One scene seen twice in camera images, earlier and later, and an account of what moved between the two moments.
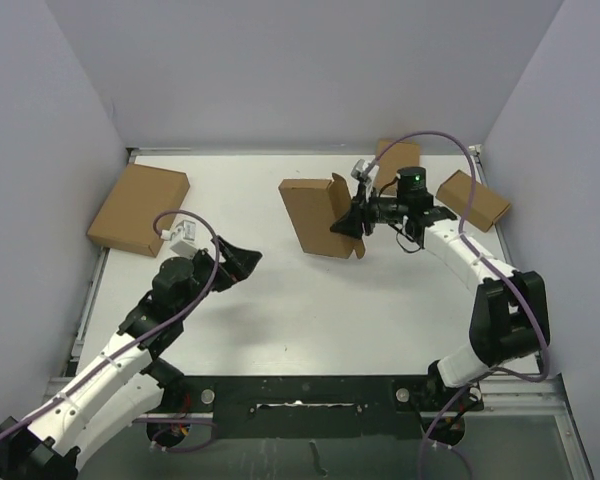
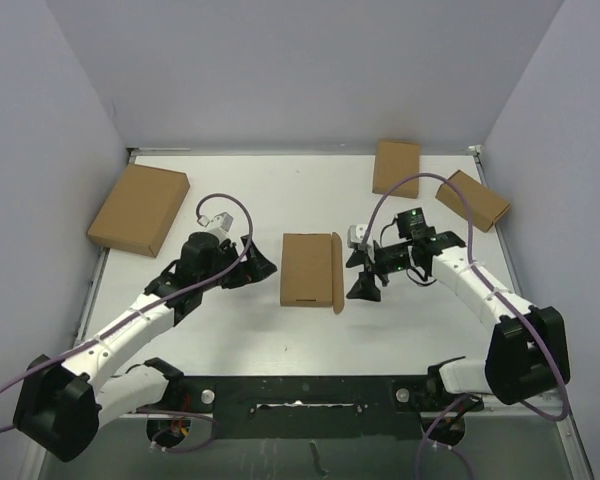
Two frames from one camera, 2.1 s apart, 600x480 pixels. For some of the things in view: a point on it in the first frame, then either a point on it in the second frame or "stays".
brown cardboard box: [314, 206] → [312, 270]
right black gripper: [356, 215] → [365, 287]
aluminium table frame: [347, 313] stays
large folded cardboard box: [141, 193] stays
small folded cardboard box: [487, 207] stays
